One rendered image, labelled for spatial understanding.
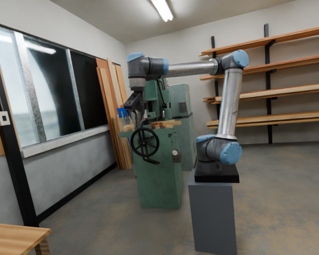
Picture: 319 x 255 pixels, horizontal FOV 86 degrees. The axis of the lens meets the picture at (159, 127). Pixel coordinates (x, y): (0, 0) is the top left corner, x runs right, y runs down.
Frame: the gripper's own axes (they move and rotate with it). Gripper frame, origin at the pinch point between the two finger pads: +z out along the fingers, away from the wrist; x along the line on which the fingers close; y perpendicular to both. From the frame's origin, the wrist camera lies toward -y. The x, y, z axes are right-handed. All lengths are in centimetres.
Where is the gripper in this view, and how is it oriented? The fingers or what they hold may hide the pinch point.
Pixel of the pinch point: (136, 126)
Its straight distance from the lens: 91.7
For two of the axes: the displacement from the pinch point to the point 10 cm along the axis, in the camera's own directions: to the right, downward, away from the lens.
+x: -9.3, -0.5, 3.6
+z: 0.2, 9.8, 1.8
